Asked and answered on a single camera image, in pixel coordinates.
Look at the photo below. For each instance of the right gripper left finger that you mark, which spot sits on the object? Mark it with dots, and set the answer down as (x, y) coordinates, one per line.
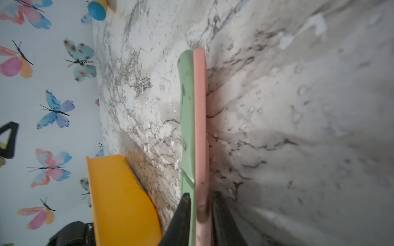
(178, 231)

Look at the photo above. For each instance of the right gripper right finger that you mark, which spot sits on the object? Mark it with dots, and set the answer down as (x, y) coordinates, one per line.
(225, 230)

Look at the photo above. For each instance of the yellow plastic storage tray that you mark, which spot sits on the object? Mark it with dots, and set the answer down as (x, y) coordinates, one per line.
(123, 214)

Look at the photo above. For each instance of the pink sheathed fruit knife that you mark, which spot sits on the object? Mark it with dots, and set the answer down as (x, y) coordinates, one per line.
(203, 217)

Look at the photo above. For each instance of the green sheathed fruit knife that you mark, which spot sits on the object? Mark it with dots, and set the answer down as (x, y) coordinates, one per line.
(187, 124)

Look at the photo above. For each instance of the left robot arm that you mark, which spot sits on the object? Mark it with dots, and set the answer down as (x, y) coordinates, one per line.
(74, 234)

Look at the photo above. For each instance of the green toy garden trowel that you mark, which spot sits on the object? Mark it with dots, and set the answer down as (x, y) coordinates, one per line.
(98, 9)

